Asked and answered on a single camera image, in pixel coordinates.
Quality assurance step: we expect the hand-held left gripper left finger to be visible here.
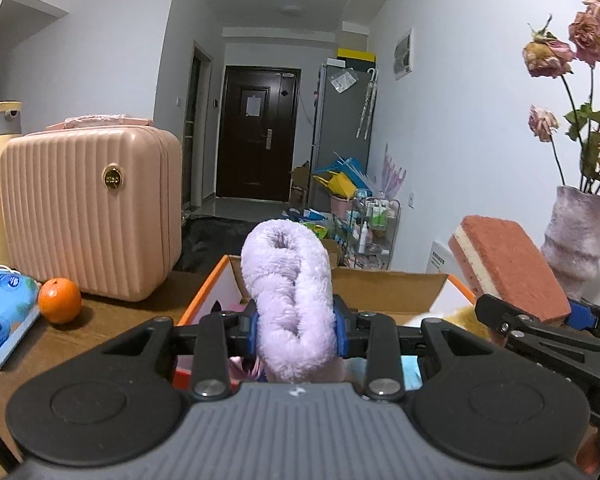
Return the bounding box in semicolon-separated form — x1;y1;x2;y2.
100;300;261;402

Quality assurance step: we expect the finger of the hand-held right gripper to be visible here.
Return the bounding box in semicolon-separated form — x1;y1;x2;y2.
474;294;600;386
566;299;600;343

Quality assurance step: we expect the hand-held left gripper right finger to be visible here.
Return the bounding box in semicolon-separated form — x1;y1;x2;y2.
332;296;506;403

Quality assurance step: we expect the orange scouring sponge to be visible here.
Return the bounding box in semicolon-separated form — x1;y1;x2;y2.
447;215;572;325

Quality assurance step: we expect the cardboard box with orange edge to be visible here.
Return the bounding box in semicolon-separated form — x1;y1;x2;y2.
172;254;481;393

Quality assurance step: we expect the lavender towel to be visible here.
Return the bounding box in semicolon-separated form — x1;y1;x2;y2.
241;218;346;386

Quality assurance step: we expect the person's right hand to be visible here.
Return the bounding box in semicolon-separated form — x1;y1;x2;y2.
575;422;600;476

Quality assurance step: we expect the pink cloth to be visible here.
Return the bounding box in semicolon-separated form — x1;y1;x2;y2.
229;355;266;383

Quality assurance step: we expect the yellow fluffy cloth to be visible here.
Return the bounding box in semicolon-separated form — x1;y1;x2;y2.
420;305;493;343

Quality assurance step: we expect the mauve textured vase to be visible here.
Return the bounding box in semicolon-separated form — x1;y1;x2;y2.
541;185;600;301

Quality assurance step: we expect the small open cardboard box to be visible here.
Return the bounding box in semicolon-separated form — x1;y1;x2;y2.
320;237;346;268

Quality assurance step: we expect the light blue face mask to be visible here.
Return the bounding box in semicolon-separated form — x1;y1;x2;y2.
400;355;422;392

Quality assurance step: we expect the white board with label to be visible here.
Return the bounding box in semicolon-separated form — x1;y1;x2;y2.
429;239;456;275

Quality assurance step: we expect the black bag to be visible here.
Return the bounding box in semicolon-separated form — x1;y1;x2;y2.
172;220;261;273

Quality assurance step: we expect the green printed bag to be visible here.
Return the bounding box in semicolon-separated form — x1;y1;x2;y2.
300;220;331;239

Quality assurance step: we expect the metal trolley cart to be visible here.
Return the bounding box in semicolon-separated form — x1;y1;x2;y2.
344;196;402;271

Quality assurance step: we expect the pink plastic bucket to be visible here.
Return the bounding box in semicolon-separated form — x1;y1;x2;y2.
330;195;356;218

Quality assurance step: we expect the yellow bag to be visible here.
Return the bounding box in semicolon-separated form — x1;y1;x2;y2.
314;172;357;200

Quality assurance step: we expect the brown cardboard box by door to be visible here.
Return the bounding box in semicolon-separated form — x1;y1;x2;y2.
290;161;312;211

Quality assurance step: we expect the blue bag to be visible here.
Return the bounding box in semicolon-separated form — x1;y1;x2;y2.
314;157;368;191

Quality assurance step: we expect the purple flower bouquet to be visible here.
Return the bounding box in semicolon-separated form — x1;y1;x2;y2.
380;144;408;201

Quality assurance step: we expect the dark brown entrance door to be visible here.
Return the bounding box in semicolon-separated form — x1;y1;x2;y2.
216;66;301;203

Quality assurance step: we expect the small dried pink rose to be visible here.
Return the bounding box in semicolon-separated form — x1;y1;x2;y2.
528;105;567;187

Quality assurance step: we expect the orange fruit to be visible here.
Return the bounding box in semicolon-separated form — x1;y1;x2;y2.
37;277;82;325

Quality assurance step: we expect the grey refrigerator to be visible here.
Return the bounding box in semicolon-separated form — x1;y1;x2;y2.
311;62;376;211

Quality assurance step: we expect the pink ribbed suitcase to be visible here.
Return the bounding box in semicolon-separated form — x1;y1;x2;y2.
0;127;183;302

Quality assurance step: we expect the white folded umbrella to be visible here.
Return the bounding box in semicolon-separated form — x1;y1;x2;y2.
356;70;372;140
365;67;379;141

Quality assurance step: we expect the blue tissue pack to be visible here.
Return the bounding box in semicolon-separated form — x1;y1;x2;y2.
0;269;42;372

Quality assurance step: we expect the clear plastic bag on refrigerator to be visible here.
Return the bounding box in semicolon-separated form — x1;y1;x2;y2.
330;69;358;93

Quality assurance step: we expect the pink flat pack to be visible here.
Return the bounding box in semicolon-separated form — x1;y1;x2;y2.
46;115;155;133

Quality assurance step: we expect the dried brown-pink rose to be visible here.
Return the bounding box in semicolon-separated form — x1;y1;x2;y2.
522;15;593;191

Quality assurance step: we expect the yellow and black box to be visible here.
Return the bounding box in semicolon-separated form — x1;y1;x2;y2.
336;47;377;65

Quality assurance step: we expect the side doorway frame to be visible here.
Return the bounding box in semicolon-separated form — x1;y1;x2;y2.
182;42;213;208

